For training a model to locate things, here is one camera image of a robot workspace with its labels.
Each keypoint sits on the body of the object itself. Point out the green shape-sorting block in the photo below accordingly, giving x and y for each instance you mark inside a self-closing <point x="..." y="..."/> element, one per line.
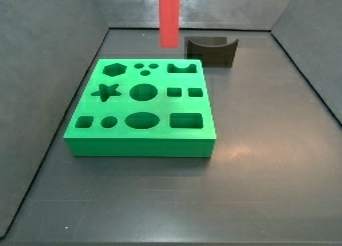
<point x="144" y="107"/>

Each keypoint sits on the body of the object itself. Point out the red rectangular peg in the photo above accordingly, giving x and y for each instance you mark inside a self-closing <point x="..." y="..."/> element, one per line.
<point x="168" y="23"/>

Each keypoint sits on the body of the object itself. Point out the dark curved holder block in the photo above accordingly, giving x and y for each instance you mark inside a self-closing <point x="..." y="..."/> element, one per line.
<point x="215" y="51"/>

